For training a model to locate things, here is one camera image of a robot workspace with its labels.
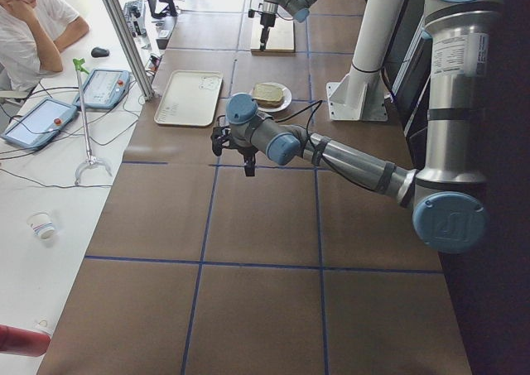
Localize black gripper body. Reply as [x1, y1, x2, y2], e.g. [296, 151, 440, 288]
[237, 147, 258, 169]
[260, 12, 276, 44]

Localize brown bread slice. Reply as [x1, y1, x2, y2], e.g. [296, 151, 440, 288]
[252, 83, 284, 104]

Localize white round plate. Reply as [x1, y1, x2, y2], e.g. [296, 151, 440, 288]
[249, 82, 292, 113]

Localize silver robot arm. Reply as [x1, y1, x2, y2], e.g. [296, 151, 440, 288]
[259, 0, 317, 51]
[211, 0, 504, 253]

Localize toast slice on plate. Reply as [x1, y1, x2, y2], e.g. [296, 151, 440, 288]
[256, 100, 283, 108]

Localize wooden cutting board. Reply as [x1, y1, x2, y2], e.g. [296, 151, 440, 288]
[250, 18, 295, 54]

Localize cream bear serving tray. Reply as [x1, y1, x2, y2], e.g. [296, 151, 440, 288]
[154, 70, 223, 127]

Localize far blue teach pendant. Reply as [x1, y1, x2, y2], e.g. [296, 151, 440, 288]
[77, 69, 131, 111]

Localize blue teach pendant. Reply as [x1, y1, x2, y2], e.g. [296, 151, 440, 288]
[77, 69, 131, 111]
[1, 98, 77, 150]

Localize black computer mouse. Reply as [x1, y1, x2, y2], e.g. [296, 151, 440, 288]
[90, 46, 110, 58]

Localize white paper cup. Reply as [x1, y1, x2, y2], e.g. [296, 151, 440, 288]
[26, 211, 58, 242]

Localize near blue teach pendant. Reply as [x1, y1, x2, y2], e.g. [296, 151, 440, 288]
[1, 98, 77, 150]

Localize person in white shirt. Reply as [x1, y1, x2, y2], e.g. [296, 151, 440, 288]
[1, 0, 89, 92]

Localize red bottle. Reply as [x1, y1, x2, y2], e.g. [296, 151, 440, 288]
[1, 325, 51, 357]

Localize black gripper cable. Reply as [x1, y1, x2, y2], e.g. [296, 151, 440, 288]
[217, 99, 328, 148]
[248, 0, 296, 22]

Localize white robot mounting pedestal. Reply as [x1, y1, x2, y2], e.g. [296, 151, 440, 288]
[326, 0, 405, 122]

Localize aluminium frame post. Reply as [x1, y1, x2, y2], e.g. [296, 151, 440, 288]
[102, 0, 154, 102]

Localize green handled reacher grabber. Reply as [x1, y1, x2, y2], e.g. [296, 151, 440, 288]
[72, 58, 112, 186]

